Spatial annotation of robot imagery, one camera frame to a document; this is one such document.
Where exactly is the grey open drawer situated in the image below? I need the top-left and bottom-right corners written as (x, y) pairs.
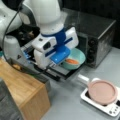
top-left (6, 61), bottom-right (52, 93)

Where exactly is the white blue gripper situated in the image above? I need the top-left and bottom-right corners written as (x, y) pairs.
top-left (32, 27), bottom-right (78, 69)

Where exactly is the silver toaster oven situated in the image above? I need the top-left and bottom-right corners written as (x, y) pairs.
top-left (62, 9), bottom-right (116, 68)

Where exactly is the orange carrot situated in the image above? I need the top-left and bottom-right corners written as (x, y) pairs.
top-left (65, 59), bottom-right (79, 65)

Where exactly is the black cable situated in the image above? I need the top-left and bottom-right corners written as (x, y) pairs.
top-left (1, 3), bottom-right (26, 64)

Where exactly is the pink frying pan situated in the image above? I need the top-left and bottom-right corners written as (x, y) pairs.
top-left (78, 74), bottom-right (118, 105)

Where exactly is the white induction cooker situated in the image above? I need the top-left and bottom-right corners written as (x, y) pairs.
top-left (79, 77), bottom-right (120, 116)

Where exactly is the wooden cabinet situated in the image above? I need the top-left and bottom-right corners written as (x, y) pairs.
top-left (0, 59), bottom-right (50, 120)

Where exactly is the teal bowl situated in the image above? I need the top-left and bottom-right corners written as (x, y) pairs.
top-left (62, 48), bottom-right (86, 70)

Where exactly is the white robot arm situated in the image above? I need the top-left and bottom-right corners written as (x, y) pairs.
top-left (0, 0), bottom-right (78, 69)

